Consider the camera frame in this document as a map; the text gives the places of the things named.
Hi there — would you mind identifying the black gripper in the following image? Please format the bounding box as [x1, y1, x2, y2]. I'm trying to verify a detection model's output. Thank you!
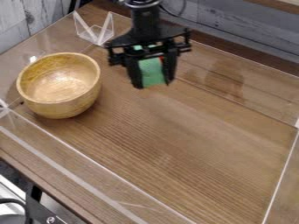
[105, 26, 193, 89]

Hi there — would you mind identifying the green rectangular block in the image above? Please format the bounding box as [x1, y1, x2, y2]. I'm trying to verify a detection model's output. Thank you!
[139, 58, 165, 88]

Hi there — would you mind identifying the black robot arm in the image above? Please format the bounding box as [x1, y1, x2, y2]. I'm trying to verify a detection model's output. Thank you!
[106, 0, 193, 89]

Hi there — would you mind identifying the brown wooden bowl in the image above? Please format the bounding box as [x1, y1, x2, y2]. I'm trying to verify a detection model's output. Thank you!
[17, 52, 102, 119]

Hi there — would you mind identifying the clear acrylic corner bracket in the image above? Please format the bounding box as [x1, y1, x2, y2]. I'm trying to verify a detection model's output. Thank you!
[73, 11, 115, 46]

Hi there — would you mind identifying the clear acrylic enclosure wall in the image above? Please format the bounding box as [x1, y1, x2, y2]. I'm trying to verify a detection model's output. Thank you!
[0, 17, 299, 224]

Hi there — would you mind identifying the black metal table bracket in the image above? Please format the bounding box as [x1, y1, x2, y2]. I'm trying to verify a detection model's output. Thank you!
[26, 185, 69, 224]

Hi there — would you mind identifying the black cable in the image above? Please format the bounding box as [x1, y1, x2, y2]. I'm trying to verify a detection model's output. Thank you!
[0, 199, 39, 224]

